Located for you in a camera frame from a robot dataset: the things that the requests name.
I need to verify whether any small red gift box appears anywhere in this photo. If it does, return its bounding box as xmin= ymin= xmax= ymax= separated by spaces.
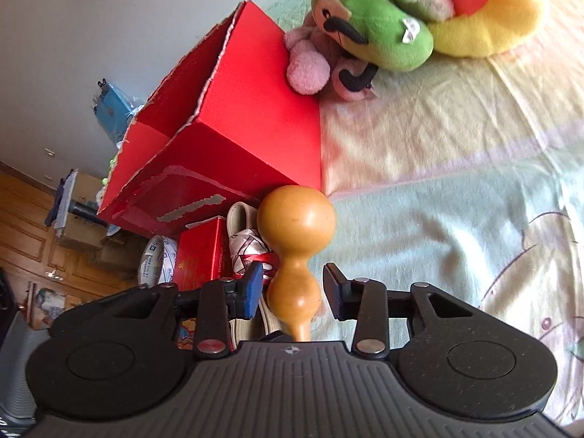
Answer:
xmin=172 ymin=214 xmax=235 ymax=352

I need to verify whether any white red toy boot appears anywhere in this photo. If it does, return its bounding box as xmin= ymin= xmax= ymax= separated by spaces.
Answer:
xmin=226 ymin=202 xmax=280 ymax=345

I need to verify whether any orange wooden gourd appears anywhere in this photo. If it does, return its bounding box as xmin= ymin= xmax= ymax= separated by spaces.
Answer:
xmin=257 ymin=185 xmax=337 ymax=342

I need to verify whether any large red cardboard box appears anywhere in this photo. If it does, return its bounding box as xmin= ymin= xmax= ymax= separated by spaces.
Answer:
xmin=98 ymin=1 xmax=322 ymax=237

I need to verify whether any wooden cabinet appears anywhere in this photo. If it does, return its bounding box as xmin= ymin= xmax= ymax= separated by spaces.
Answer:
xmin=1 ymin=164 xmax=136 ymax=329

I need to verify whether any blue plastic bag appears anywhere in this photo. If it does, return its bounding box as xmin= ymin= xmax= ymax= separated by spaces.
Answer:
xmin=93 ymin=78 xmax=143 ymax=146

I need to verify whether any pink plush toy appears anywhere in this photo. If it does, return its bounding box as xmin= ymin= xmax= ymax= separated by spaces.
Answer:
xmin=284 ymin=12 xmax=377 ymax=102

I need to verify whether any green caterpillar plush toy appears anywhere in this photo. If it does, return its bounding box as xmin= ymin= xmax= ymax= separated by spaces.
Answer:
xmin=311 ymin=0 xmax=434 ymax=93

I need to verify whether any yellow plush toy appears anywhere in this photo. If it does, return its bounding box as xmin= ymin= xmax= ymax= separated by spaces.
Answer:
xmin=428 ymin=0 xmax=549 ymax=58

